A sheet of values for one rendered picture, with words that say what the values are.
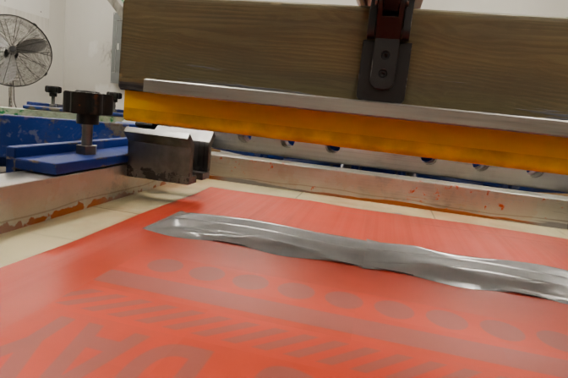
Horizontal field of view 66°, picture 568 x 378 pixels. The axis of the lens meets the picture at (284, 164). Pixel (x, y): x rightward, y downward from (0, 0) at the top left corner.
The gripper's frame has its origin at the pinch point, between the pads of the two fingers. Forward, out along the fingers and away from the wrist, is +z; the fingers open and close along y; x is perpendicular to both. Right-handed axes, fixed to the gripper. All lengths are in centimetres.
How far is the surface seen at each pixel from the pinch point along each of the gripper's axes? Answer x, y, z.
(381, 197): 1.3, -24.2, 13.0
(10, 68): -331, -296, -7
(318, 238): -3.5, -2.5, 13.5
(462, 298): 6.9, 3.6, 14.0
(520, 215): 17.7, -24.3, 12.7
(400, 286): 3.0, 3.5, 14.0
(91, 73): -342, -421, -15
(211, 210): -15.3, -8.0, 14.1
